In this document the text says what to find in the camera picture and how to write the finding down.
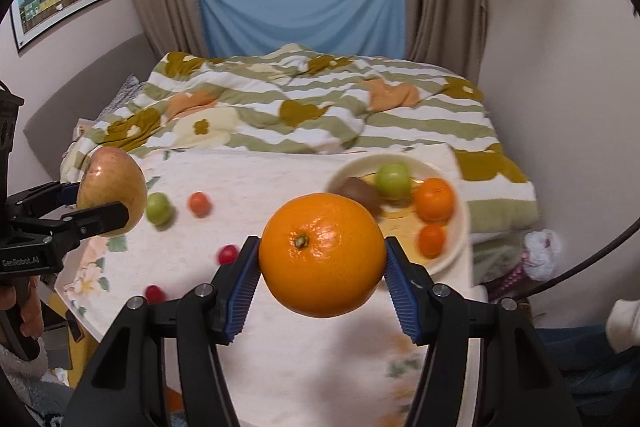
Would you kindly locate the large orange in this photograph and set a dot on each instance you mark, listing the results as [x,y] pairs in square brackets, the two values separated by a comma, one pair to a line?
[435,200]
[322,257]

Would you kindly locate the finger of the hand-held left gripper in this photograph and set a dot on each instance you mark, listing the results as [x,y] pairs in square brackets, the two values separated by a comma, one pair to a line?
[95,218]
[52,196]

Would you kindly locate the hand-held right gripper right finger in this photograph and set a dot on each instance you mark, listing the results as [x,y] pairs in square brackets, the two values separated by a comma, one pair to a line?
[402,302]

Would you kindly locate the brown kiwi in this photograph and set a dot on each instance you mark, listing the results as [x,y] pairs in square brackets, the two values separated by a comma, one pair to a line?
[357,197]

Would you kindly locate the white garment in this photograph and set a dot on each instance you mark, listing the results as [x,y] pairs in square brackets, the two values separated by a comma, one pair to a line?
[625,324]

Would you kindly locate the green round fruit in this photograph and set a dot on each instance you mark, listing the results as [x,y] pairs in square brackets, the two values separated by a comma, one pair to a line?
[159,209]
[393,181]

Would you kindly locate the person's left hand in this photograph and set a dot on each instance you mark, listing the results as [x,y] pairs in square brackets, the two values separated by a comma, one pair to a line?
[34,312]

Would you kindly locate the yellow cartoon plate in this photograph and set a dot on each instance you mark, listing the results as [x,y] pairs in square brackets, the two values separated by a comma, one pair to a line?
[450,252]

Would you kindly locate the red cherry tomato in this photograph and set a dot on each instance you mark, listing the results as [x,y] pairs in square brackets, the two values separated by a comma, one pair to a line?
[229,255]
[155,294]

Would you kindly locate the dark blue cloth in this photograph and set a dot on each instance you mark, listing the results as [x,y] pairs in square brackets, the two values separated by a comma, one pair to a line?
[600,382]

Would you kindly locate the white plastic bag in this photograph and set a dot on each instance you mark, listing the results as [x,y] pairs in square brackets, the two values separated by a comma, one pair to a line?
[541,254]

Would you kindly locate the green striped floral blanket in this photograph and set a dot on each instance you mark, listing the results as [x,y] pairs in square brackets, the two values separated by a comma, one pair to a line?
[320,107]

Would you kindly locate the small orange tangerine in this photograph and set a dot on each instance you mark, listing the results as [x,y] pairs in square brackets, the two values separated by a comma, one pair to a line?
[199,204]
[431,241]

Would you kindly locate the grey patterned pillow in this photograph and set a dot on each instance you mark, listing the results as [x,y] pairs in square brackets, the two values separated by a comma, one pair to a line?
[125,94]

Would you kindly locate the white floral tablecloth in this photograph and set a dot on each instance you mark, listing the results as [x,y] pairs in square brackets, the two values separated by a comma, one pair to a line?
[280,177]

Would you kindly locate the yellow red apple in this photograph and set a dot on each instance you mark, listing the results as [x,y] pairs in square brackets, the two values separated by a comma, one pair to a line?
[112,179]

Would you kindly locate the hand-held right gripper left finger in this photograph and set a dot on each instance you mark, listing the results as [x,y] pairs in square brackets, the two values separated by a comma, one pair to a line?
[239,302]

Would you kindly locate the grey bed headboard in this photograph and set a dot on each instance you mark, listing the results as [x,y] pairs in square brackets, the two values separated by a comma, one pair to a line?
[75,92]

